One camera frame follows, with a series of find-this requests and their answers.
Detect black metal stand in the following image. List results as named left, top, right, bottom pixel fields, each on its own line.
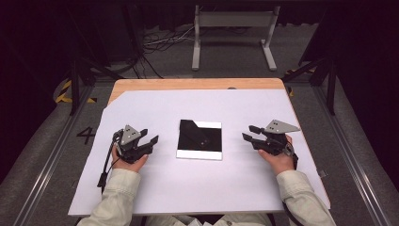
left=65, top=6, right=126, bottom=116
left=281, top=56, right=339, bottom=116

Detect left hand-held gripper black cable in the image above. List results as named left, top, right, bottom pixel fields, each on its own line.
left=97, top=130, right=122, bottom=193

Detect right hand-held gripper black cable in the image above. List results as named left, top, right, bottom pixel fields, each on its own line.
left=281, top=150, right=304, bottom=226

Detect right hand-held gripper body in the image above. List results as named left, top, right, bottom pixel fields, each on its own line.
left=255, top=119, right=301, bottom=157

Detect grey floor cables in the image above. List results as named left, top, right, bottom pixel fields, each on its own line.
left=143, top=25, right=196, bottom=54

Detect yellow black floor tape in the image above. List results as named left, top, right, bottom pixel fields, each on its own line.
left=55, top=79, right=98, bottom=105

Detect person's left hand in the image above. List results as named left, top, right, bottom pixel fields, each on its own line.
left=111, top=147, right=149, bottom=172

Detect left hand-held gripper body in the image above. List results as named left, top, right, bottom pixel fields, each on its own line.
left=112, top=124, right=149, bottom=164

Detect hand-held gripper black cable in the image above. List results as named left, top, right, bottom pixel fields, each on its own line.
left=97, top=130, right=122, bottom=193
left=281, top=150, right=304, bottom=226

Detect black floor cable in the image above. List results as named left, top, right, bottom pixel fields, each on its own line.
left=131, top=54, right=165, bottom=79

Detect person's right hand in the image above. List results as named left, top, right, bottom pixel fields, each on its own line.
left=257, top=135, right=297, bottom=176

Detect black glossy panel silver edges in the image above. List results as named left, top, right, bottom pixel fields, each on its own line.
left=176, top=119, right=224, bottom=161

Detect grey metal stand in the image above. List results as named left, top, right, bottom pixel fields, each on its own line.
left=191, top=4, right=281, bottom=72

